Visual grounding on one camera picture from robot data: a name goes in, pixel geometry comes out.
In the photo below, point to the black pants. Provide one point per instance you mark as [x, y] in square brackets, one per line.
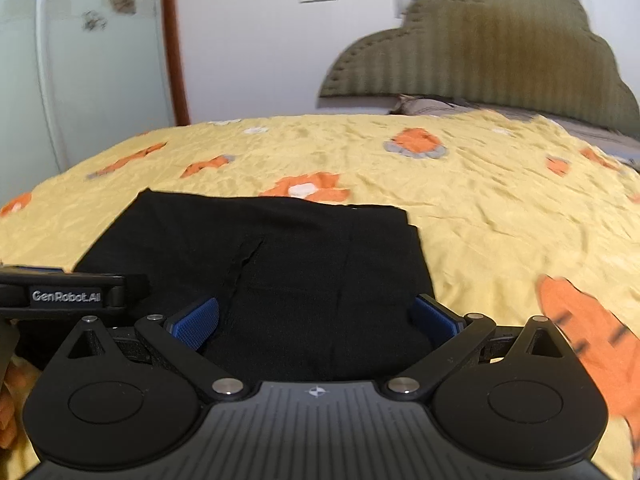
[300, 260]

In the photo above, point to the white printed wardrobe door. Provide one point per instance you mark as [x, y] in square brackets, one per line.
[85, 75]

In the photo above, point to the olive padded headboard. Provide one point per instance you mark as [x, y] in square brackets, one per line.
[490, 50]

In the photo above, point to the beige printed pillow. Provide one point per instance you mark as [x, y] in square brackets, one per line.
[425, 105]

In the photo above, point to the yellow floral printed blanket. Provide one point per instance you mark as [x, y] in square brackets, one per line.
[475, 200]

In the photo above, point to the brown wooden door frame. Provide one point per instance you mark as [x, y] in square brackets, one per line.
[176, 45]

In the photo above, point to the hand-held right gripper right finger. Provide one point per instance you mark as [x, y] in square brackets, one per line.
[434, 316]

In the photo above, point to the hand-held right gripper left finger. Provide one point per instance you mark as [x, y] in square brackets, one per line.
[197, 323]

